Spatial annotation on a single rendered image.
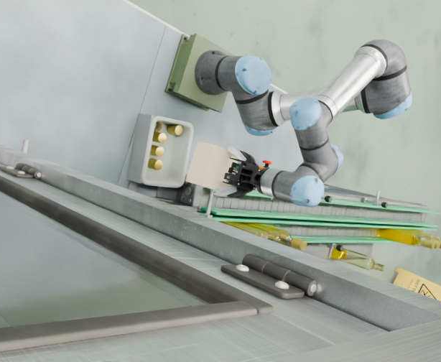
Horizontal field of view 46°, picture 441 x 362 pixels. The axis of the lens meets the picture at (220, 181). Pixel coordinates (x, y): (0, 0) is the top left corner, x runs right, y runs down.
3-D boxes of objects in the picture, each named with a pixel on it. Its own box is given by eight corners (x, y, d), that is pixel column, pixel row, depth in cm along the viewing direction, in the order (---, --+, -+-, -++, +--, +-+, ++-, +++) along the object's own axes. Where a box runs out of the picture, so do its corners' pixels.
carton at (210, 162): (197, 141, 149) (214, 144, 144) (233, 155, 160) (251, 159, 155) (185, 181, 149) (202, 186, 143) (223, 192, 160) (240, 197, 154)
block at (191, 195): (178, 202, 179) (191, 207, 174) (183, 175, 178) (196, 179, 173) (186, 202, 182) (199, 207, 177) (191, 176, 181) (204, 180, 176)
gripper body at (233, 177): (228, 156, 140) (260, 162, 131) (248, 163, 146) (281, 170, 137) (220, 182, 140) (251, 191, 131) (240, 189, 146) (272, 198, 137)
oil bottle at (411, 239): (376, 235, 264) (429, 251, 244) (378, 225, 264) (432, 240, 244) (381, 235, 268) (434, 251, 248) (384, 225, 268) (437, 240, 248)
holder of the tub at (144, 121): (123, 195, 171) (136, 200, 165) (138, 113, 169) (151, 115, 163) (164, 198, 183) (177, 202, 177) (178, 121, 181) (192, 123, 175)
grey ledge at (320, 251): (227, 256, 205) (247, 265, 197) (231, 235, 205) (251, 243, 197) (354, 253, 272) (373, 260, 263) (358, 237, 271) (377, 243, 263)
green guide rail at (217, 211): (200, 209, 177) (216, 215, 172) (201, 206, 177) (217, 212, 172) (424, 223, 299) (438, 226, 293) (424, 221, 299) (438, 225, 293)
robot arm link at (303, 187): (330, 195, 128) (310, 215, 124) (296, 186, 136) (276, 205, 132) (322, 169, 124) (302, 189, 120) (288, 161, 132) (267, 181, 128)
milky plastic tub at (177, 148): (126, 179, 170) (141, 184, 164) (138, 112, 168) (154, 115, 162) (167, 184, 182) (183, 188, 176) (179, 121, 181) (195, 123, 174)
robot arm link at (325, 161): (339, 131, 128) (313, 156, 123) (348, 168, 134) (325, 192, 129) (314, 128, 134) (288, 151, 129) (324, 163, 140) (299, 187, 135)
